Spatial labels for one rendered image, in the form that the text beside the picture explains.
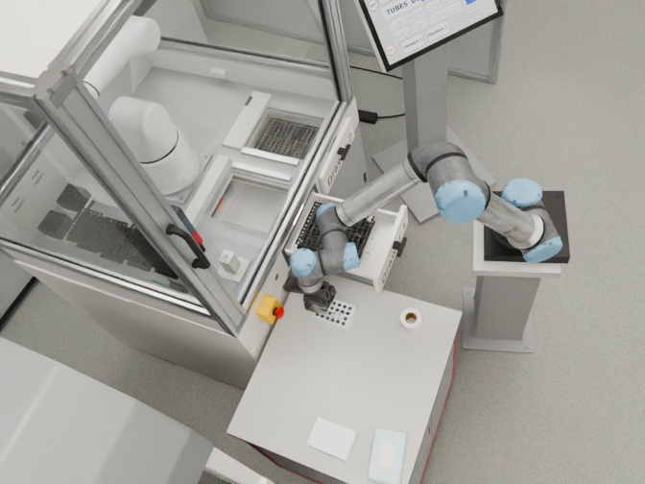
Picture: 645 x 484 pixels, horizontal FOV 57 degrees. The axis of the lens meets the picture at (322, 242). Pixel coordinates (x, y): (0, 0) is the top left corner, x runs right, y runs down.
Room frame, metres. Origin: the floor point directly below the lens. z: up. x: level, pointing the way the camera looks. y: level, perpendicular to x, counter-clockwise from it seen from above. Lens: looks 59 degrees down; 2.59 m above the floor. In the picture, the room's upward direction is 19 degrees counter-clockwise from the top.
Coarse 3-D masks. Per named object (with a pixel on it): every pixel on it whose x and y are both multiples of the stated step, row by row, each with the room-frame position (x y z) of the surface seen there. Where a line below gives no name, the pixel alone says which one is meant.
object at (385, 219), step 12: (312, 192) 1.25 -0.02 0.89; (312, 204) 1.24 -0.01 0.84; (336, 204) 1.18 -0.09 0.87; (300, 216) 1.18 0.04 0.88; (384, 216) 1.07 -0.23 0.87; (396, 216) 1.04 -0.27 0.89; (300, 228) 1.16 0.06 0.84; (384, 228) 1.05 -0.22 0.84; (384, 240) 1.00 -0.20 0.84; (288, 252) 1.05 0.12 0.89; (372, 252) 0.97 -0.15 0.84; (360, 264) 0.94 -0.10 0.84; (372, 264) 0.93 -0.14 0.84; (348, 276) 0.91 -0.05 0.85; (360, 276) 0.88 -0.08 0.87; (372, 276) 0.86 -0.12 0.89
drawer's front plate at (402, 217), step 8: (400, 208) 1.04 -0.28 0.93; (400, 216) 1.02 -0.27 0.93; (400, 224) 1.00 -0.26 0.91; (392, 232) 0.97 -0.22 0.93; (400, 232) 0.99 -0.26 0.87; (392, 240) 0.94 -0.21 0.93; (400, 240) 0.99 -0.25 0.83; (384, 248) 0.92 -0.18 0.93; (392, 248) 0.93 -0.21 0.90; (384, 256) 0.89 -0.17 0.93; (384, 264) 0.87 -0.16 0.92; (376, 272) 0.85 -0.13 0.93; (384, 272) 0.87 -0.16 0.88; (376, 280) 0.83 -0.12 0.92; (376, 288) 0.83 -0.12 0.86
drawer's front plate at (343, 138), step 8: (344, 128) 1.46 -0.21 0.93; (352, 128) 1.49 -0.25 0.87; (344, 136) 1.43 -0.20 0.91; (352, 136) 1.48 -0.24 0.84; (336, 144) 1.39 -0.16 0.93; (344, 144) 1.42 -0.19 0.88; (336, 152) 1.37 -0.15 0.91; (328, 160) 1.33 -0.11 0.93; (336, 160) 1.36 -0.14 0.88; (328, 168) 1.31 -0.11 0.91; (336, 168) 1.35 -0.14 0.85; (320, 176) 1.28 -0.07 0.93; (328, 176) 1.30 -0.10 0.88; (328, 184) 1.29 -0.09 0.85
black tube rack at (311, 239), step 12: (324, 204) 1.18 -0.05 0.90; (312, 216) 1.15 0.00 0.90; (312, 228) 1.10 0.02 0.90; (348, 228) 1.07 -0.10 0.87; (360, 228) 1.04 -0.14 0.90; (372, 228) 1.05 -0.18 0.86; (300, 240) 1.07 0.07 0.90; (312, 240) 1.06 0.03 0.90; (348, 240) 1.03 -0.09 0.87; (360, 240) 1.01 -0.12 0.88; (360, 252) 0.97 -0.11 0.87
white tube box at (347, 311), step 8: (336, 304) 0.85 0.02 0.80; (344, 304) 0.84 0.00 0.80; (328, 312) 0.84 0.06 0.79; (336, 312) 0.82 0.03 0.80; (344, 312) 0.83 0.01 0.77; (352, 312) 0.81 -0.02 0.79; (320, 320) 0.82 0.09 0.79; (328, 320) 0.81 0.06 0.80; (336, 320) 0.80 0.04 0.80; (344, 320) 0.79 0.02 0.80; (344, 328) 0.76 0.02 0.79
